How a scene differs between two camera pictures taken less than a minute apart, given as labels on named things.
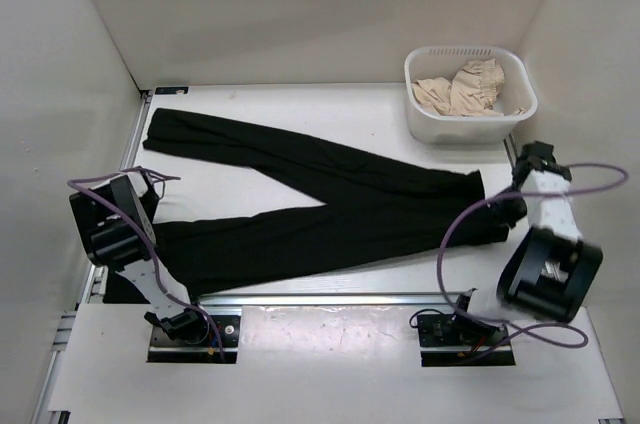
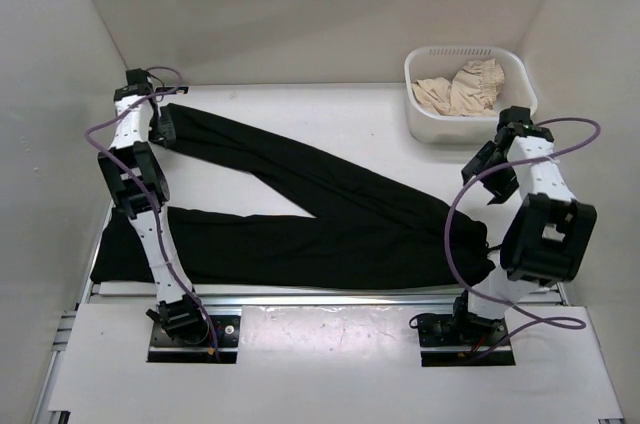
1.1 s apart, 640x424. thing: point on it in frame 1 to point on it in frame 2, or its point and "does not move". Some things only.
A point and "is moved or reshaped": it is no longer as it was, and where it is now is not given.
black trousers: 390,211 is moved or reshaped
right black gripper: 498,216 to 502,189
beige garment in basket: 471,94 does not move
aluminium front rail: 334,301 does not move
